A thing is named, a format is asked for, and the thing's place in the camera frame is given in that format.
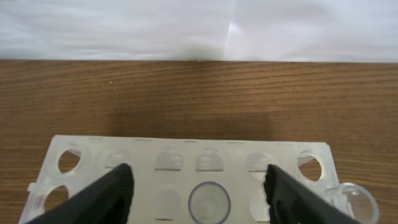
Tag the clear test tube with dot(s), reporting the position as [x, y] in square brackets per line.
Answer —
[357, 202]
[209, 202]

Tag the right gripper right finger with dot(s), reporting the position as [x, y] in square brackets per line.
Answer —
[289, 202]

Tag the white test tube rack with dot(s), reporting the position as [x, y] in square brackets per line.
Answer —
[186, 155]

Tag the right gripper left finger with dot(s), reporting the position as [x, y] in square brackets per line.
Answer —
[105, 199]

